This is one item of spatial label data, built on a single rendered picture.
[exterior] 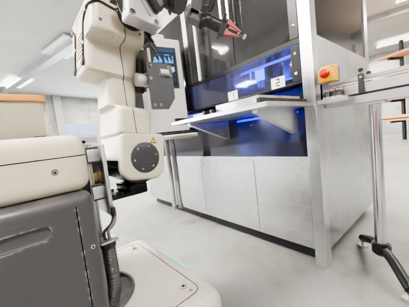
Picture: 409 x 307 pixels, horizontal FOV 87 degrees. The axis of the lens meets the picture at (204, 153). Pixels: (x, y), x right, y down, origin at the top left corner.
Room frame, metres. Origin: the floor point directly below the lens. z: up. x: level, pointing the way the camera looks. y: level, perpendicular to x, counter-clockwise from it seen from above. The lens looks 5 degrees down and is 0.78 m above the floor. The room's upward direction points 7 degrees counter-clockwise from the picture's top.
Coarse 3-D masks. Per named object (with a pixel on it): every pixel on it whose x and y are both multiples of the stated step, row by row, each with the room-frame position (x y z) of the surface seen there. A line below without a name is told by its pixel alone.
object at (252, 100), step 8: (256, 96) 0.90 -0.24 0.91; (264, 96) 0.91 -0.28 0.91; (272, 96) 0.95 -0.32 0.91; (280, 96) 0.99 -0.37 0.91; (288, 96) 1.04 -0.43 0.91; (296, 96) 1.08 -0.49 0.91; (224, 104) 1.04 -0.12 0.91; (232, 104) 1.00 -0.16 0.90; (240, 104) 0.97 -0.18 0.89; (248, 104) 0.93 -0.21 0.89
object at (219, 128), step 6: (192, 126) 1.34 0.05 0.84; (198, 126) 1.36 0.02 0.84; (204, 126) 1.39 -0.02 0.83; (210, 126) 1.42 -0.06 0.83; (216, 126) 1.46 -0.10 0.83; (222, 126) 1.50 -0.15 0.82; (228, 126) 1.53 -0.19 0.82; (210, 132) 1.42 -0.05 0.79; (216, 132) 1.46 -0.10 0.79; (222, 132) 1.49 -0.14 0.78; (228, 132) 1.53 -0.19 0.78; (228, 138) 1.53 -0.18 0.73
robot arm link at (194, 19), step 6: (192, 0) 0.91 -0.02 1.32; (198, 0) 0.90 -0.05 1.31; (204, 0) 0.90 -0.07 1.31; (192, 6) 0.92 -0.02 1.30; (198, 6) 0.91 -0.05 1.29; (204, 6) 0.91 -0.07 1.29; (192, 12) 0.94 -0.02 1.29; (198, 12) 0.94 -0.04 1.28; (204, 12) 0.93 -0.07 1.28; (186, 18) 0.95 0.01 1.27; (192, 18) 0.94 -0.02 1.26; (198, 18) 0.93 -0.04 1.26; (192, 24) 0.96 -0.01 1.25; (198, 24) 0.94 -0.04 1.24
